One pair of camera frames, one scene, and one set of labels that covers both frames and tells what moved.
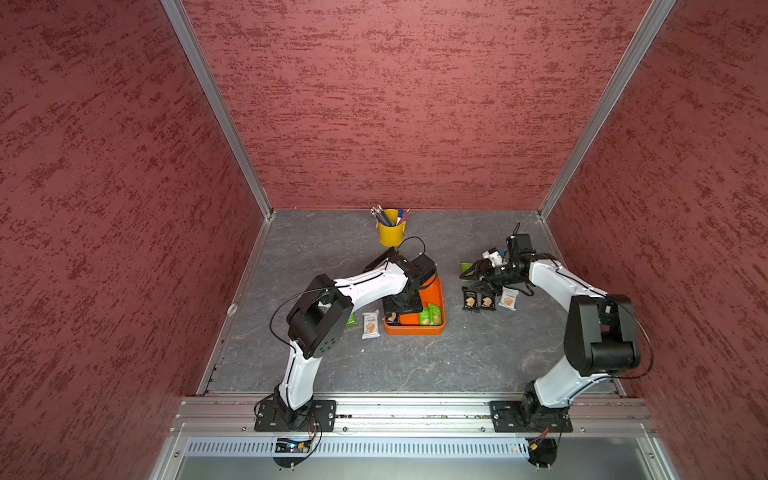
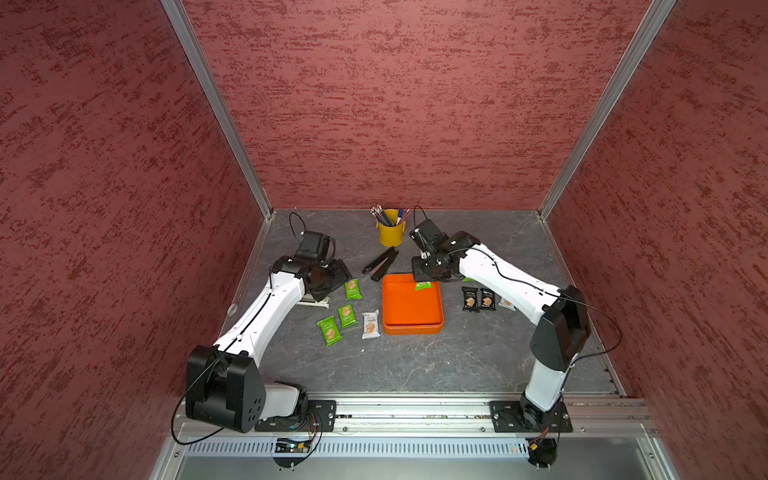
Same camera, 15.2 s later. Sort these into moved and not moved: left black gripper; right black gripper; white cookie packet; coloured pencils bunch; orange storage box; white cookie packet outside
Moved: right black gripper; left black gripper
Not moved: orange storage box; white cookie packet; coloured pencils bunch; white cookie packet outside
